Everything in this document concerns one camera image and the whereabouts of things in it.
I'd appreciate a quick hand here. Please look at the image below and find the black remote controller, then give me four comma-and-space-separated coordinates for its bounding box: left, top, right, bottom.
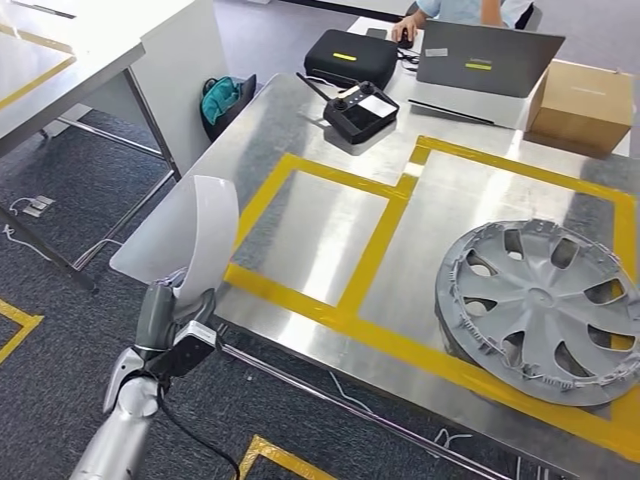
296, 71, 401, 146

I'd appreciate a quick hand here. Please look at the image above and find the teal and black bag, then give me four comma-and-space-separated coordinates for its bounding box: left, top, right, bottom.
199, 72, 258, 144

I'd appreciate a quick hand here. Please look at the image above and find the white curved plastic part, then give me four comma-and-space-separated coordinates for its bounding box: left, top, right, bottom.
172, 174, 240, 313

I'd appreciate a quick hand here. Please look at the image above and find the grey laptop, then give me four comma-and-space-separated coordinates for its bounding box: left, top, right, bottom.
416, 19, 567, 101

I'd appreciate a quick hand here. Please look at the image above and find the steel table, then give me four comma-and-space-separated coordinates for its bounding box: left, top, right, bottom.
0, 0, 198, 296

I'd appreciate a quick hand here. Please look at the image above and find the floor outlet plate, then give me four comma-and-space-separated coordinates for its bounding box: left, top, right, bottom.
22, 195, 55, 220

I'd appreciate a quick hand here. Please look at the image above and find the steel workbench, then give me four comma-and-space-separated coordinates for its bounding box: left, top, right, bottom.
109, 69, 640, 480

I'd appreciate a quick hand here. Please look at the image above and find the yellow floor tape square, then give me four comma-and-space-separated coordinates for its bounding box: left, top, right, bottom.
235, 433, 338, 480
0, 298, 45, 366

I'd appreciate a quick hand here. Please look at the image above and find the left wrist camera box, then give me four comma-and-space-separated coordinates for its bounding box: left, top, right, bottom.
142, 319, 218, 382

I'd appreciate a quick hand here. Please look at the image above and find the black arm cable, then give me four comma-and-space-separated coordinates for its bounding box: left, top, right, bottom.
155, 380, 242, 480

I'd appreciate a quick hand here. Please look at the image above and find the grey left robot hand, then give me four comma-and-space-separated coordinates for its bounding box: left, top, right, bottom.
134, 268, 218, 362

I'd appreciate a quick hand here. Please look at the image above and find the white floor cable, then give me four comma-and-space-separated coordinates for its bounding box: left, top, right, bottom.
327, 369, 475, 455
1, 195, 52, 264

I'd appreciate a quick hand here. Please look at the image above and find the black carrying case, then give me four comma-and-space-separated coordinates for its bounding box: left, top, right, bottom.
303, 28, 399, 92

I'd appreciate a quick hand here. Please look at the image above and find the grey wheel hubcap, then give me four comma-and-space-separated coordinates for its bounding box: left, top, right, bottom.
433, 218, 640, 409

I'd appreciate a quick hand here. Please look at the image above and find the brown cardboard box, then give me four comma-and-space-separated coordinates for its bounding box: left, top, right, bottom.
524, 59, 636, 159

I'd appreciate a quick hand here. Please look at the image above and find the white partition panel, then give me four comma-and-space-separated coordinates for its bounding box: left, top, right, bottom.
79, 0, 229, 177

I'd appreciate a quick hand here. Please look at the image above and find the yellow tape on steel table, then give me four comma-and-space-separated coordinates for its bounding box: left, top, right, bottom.
0, 23, 77, 113

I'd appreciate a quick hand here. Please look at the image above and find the person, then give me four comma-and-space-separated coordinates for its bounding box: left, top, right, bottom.
390, 0, 536, 44

